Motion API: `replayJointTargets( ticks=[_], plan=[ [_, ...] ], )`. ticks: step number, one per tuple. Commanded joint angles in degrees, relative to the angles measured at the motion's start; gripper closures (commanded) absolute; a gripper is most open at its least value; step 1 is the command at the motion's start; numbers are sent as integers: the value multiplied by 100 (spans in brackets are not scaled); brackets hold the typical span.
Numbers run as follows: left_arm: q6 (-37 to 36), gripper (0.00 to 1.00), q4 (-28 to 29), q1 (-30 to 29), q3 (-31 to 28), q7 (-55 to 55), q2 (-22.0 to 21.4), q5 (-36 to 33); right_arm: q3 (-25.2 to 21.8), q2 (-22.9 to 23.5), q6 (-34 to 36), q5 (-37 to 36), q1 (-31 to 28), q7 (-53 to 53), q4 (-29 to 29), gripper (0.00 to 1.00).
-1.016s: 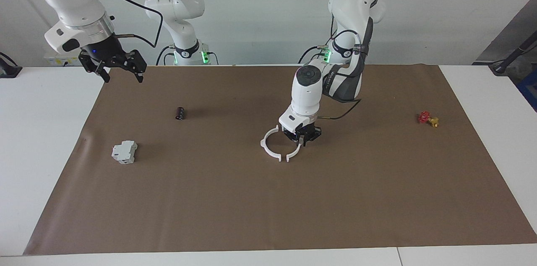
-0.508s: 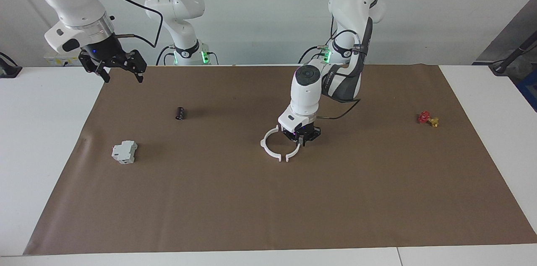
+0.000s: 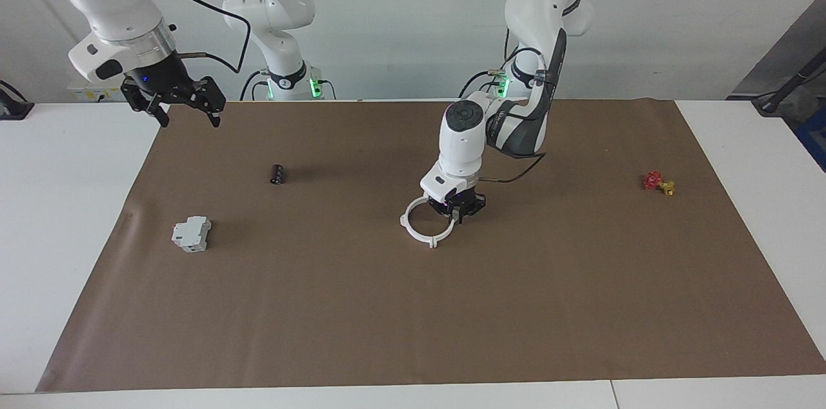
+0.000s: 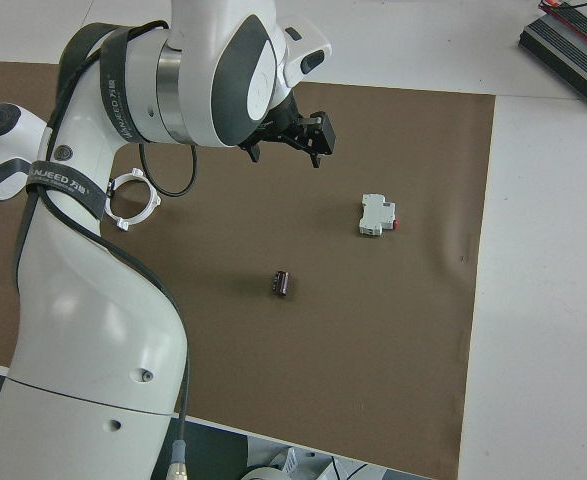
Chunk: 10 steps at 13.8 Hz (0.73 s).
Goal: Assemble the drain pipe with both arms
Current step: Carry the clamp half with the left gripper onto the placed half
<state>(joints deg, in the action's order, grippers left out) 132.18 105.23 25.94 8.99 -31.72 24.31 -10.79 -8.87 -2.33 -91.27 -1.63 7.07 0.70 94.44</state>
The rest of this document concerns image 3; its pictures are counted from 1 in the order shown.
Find black right base cable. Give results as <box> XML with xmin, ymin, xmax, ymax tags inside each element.
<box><xmin>240</xmin><ymin>70</ymin><xmax>268</xmax><ymax>101</ymax></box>

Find black stand foot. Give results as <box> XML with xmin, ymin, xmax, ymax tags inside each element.
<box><xmin>0</xmin><ymin>80</ymin><xmax>34</xmax><ymax>121</ymax></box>

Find black left base cable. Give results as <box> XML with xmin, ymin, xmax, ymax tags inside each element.
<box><xmin>458</xmin><ymin>69</ymin><xmax>505</xmax><ymax>99</ymax></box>

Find blue crate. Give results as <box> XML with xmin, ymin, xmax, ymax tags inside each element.
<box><xmin>792</xmin><ymin>106</ymin><xmax>826</xmax><ymax>172</ymax></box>

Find brown paper table mat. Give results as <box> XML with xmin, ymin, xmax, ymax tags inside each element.
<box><xmin>35</xmin><ymin>98</ymin><xmax>826</xmax><ymax>394</ymax></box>

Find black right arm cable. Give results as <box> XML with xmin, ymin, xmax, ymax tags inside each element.
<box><xmin>139</xmin><ymin>0</ymin><xmax>252</xmax><ymax>74</ymax></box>

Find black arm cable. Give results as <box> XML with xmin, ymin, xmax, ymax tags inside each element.
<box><xmin>478</xmin><ymin>45</ymin><xmax>549</xmax><ymax>185</ymax></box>
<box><xmin>139</xmin><ymin>0</ymin><xmax>252</xmax><ymax>74</ymax></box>

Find black tripod stand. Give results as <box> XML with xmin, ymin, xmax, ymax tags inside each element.
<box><xmin>752</xmin><ymin>48</ymin><xmax>826</xmax><ymax>116</ymax></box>

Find white half-ring pipe clamp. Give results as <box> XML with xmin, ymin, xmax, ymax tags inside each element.
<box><xmin>427</xmin><ymin>212</ymin><xmax>460</xmax><ymax>249</ymax></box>
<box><xmin>399</xmin><ymin>195</ymin><xmax>434</xmax><ymax>249</ymax></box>

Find red and brass valve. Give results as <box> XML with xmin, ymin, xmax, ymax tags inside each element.
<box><xmin>642</xmin><ymin>170</ymin><xmax>676</xmax><ymax>197</ymax></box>

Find white wall power strip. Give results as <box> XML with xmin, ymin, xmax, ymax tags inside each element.
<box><xmin>68</xmin><ymin>79</ymin><xmax>130</xmax><ymax>103</ymax></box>

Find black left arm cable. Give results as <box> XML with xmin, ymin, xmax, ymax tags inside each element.
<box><xmin>478</xmin><ymin>45</ymin><xmax>549</xmax><ymax>185</ymax></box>

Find black base cable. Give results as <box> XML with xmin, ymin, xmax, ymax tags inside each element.
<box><xmin>458</xmin><ymin>69</ymin><xmax>505</xmax><ymax>99</ymax></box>
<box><xmin>240</xmin><ymin>70</ymin><xmax>268</xmax><ymax>101</ymax></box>

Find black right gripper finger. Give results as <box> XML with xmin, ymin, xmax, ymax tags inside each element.
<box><xmin>182</xmin><ymin>76</ymin><xmax>227</xmax><ymax>128</ymax></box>
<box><xmin>121</xmin><ymin>77</ymin><xmax>170</xmax><ymax>128</ymax></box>

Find grey circuit breaker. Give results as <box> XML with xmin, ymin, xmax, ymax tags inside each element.
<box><xmin>171</xmin><ymin>215</ymin><xmax>212</xmax><ymax>253</ymax></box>

